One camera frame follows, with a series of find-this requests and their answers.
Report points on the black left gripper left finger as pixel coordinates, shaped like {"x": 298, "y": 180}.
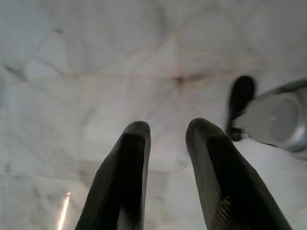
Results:
{"x": 124, "y": 177}

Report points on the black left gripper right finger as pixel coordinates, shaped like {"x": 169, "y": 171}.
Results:
{"x": 227, "y": 182}

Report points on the black robot foot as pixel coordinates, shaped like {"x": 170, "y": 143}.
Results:
{"x": 239, "y": 103}

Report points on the silver robot leg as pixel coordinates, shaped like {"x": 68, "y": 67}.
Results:
{"x": 280, "y": 119}

